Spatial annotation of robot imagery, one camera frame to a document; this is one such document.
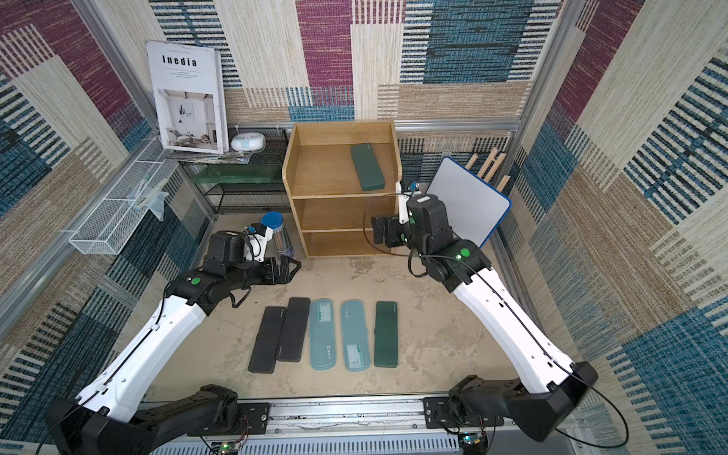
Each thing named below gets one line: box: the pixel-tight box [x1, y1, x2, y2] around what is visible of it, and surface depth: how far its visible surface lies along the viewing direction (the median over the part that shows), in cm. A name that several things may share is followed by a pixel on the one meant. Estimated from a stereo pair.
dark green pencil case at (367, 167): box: [350, 143, 386, 192], surface depth 88 cm
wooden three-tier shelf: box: [282, 120, 402, 259], surface depth 93 cm
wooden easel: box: [464, 146, 511, 193], surface depth 90 cm
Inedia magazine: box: [145, 39, 230, 155], surface depth 79 cm
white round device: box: [230, 131, 267, 152], surface depth 89 cm
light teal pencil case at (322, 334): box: [309, 298, 338, 371], surface depth 90 cm
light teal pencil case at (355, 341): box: [340, 299, 371, 373], surface depth 89 cm
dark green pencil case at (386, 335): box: [373, 301, 399, 368], surface depth 87 cm
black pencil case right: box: [276, 296, 311, 363], surface depth 90 cm
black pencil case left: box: [247, 306, 288, 375], surface depth 87 cm
